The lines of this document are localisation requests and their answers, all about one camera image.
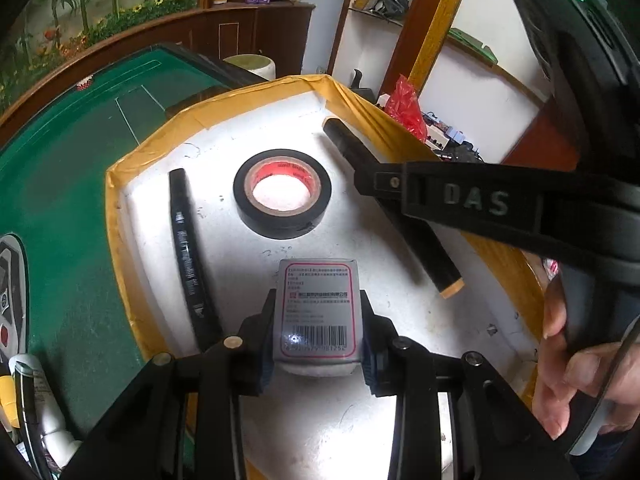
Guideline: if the black marker pen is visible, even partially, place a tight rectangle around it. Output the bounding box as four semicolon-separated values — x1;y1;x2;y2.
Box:
168;168;223;353

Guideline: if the black cable tangle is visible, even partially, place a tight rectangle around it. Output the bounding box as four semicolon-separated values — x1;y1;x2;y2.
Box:
440;137;487;163

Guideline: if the white foam tray yellow tape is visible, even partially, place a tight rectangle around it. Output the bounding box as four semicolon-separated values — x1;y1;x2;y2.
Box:
104;74;556;480

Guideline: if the white labelled charger block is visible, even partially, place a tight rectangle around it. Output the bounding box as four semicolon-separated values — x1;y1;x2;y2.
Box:
271;258;363;378

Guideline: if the person's right hand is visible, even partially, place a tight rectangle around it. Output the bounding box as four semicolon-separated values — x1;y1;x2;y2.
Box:
531;272;640;441

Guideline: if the reddish wooden tv cabinet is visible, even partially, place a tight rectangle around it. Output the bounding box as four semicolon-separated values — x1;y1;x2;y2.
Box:
502;95;581;171

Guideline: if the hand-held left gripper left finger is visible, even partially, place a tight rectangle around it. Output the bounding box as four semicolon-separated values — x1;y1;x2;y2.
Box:
60;287;277;480

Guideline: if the pale round stool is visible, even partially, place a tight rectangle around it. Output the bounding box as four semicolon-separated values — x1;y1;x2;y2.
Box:
223;54;277;81

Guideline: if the curved wooden cabinet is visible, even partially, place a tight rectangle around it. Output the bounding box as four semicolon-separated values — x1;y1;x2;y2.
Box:
0;2;317;133

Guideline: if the black tape roll red core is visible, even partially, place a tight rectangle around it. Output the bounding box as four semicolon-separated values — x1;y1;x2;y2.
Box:
233;148;333;240

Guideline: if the round table control panel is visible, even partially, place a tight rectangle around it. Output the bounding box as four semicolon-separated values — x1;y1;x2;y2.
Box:
0;232;28;376

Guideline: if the red plastic bag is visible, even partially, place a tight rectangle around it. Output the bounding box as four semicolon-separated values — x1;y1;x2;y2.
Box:
387;75;429;144

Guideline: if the white power strip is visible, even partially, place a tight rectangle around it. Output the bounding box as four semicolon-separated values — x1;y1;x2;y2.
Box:
425;122;466;151

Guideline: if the curved glass wall shelf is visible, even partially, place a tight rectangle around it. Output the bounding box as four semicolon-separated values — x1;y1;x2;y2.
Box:
348;6;405;29
446;27;548;106

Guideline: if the gold trimmed wooden pillar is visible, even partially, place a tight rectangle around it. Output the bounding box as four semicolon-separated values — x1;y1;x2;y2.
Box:
390;0;481;111

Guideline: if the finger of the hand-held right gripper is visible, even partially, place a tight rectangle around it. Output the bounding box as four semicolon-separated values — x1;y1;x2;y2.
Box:
353;160;640;263

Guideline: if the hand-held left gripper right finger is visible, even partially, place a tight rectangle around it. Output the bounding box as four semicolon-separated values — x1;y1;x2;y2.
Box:
360;289;576;480

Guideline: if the green flat box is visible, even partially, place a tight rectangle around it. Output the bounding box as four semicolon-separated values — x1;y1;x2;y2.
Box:
450;29;496;62

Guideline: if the artificial flower bamboo display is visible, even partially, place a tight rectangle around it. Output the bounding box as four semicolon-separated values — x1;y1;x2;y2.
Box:
0;0;201;113

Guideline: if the white bottle green leaf label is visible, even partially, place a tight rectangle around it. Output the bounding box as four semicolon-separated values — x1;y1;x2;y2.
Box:
11;354;83;467

